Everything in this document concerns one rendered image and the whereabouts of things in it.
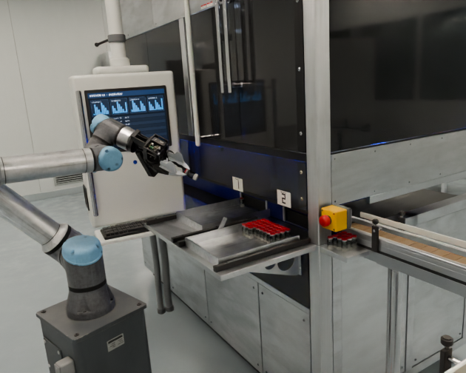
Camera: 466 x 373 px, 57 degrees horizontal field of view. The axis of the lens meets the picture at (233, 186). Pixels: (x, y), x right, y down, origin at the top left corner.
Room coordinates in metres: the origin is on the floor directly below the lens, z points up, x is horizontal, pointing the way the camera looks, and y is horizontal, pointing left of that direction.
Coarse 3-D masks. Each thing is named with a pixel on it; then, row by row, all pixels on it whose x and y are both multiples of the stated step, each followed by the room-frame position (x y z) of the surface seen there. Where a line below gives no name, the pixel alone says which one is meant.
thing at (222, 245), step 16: (240, 224) 1.66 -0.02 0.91; (192, 240) 1.55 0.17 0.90; (208, 240) 1.58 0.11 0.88; (224, 240) 1.57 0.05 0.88; (240, 240) 1.56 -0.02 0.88; (256, 240) 1.55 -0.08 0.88; (288, 240) 1.46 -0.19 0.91; (208, 256) 1.38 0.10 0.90; (224, 256) 1.41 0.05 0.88; (240, 256) 1.36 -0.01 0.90
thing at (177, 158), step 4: (168, 152) 1.43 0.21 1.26; (176, 152) 1.41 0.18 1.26; (168, 156) 1.44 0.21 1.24; (172, 156) 1.43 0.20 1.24; (176, 156) 1.43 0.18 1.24; (180, 156) 1.41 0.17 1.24; (168, 160) 1.44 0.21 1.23; (172, 160) 1.43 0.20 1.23; (176, 160) 1.43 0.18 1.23; (180, 160) 1.42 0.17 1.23; (176, 164) 1.44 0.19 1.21; (180, 164) 1.43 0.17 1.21; (184, 164) 1.43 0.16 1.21; (184, 168) 1.42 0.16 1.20; (188, 168) 1.42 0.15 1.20
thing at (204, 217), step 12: (216, 204) 1.99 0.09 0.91; (228, 204) 2.02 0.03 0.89; (180, 216) 1.84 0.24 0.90; (192, 216) 1.91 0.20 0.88; (204, 216) 1.89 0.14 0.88; (216, 216) 1.88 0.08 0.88; (228, 216) 1.87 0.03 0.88; (240, 216) 1.76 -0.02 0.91; (252, 216) 1.79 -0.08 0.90; (264, 216) 1.82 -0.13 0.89; (204, 228) 1.67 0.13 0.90
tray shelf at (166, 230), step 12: (156, 228) 1.77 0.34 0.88; (168, 228) 1.76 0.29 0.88; (180, 228) 1.75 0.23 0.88; (192, 228) 1.74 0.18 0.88; (168, 240) 1.62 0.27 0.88; (180, 252) 1.52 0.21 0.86; (192, 252) 1.47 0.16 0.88; (288, 252) 1.41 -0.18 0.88; (300, 252) 1.42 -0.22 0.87; (204, 264) 1.36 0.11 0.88; (252, 264) 1.33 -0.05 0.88; (264, 264) 1.34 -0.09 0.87; (216, 276) 1.28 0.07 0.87; (228, 276) 1.27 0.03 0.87
